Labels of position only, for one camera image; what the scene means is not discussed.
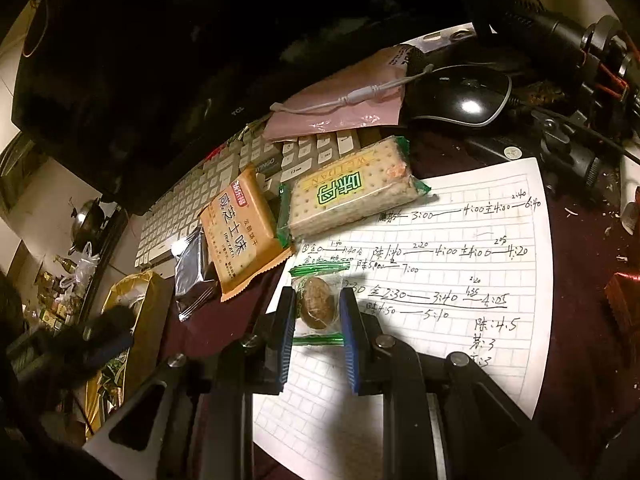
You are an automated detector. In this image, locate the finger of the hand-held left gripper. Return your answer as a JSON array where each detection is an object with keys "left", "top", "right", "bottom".
[{"left": 75, "top": 304, "right": 137, "bottom": 367}]

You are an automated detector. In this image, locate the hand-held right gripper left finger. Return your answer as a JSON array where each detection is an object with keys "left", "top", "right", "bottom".
[{"left": 81, "top": 285, "right": 299, "bottom": 480}]

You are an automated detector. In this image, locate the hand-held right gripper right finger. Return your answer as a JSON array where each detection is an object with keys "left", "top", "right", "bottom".
[{"left": 338, "top": 286, "right": 582, "bottom": 480}]

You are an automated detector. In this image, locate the clear packet with brown egg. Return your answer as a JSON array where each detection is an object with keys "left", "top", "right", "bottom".
[{"left": 289, "top": 264, "right": 352, "bottom": 347}]

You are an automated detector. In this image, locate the cardboard box with white lining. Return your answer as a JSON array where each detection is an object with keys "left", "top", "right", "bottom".
[{"left": 84, "top": 270, "right": 174, "bottom": 437}]

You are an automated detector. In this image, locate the group of condiment bottles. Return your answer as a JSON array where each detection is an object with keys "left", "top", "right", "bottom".
[{"left": 36, "top": 254, "right": 77, "bottom": 332}]

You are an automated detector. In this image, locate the white handwritten paper sheet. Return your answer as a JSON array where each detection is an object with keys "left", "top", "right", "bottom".
[{"left": 251, "top": 157, "right": 554, "bottom": 467}]

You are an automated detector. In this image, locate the clear plastic bag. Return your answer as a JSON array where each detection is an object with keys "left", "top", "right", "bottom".
[{"left": 71, "top": 241, "right": 102, "bottom": 287}]

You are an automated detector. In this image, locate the silver foil snack packet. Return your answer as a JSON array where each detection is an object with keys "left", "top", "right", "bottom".
[{"left": 173, "top": 226, "right": 222, "bottom": 322}]

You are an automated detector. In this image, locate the orange cracker packet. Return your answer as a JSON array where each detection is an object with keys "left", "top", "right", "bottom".
[{"left": 199, "top": 163, "right": 294, "bottom": 303}]

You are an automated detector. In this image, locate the steel wok with lid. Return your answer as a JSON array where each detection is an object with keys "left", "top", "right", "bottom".
[{"left": 66, "top": 198, "right": 107, "bottom": 257}]

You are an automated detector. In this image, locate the white keyboard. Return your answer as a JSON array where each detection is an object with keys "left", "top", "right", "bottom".
[{"left": 133, "top": 126, "right": 382, "bottom": 269}]

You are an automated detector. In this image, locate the large cracker packet green label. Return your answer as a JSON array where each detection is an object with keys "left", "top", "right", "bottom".
[{"left": 277, "top": 135, "right": 432, "bottom": 249}]

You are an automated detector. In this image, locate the dark red tablecloth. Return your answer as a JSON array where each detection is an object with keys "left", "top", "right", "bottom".
[{"left": 165, "top": 125, "right": 640, "bottom": 480}]

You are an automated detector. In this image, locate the pink plastic bag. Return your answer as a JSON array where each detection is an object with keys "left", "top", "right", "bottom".
[{"left": 261, "top": 44, "right": 427, "bottom": 142}]

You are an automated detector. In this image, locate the black computer mouse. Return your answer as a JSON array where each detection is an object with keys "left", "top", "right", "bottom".
[{"left": 401, "top": 64, "right": 514, "bottom": 129}]

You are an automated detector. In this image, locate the dark red crinkled packet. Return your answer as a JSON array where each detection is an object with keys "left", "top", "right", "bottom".
[{"left": 604, "top": 271, "right": 640, "bottom": 342}]

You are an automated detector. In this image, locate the black monitor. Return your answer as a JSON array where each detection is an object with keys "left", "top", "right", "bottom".
[{"left": 10, "top": 0, "right": 493, "bottom": 217}]

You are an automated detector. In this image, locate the black mini tripod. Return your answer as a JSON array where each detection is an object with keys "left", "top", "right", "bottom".
[{"left": 535, "top": 109, "right": 623, "bottom": 198}]

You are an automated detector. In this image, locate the small white bottle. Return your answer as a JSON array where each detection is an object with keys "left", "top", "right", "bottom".
[{"left": 619, "top": 152, "right": 640, "bottom": 235}]

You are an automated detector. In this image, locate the white adapter cable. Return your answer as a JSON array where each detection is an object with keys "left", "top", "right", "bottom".
[{"left": 269, "top": 63, "right": 437, "bottom": 114}]

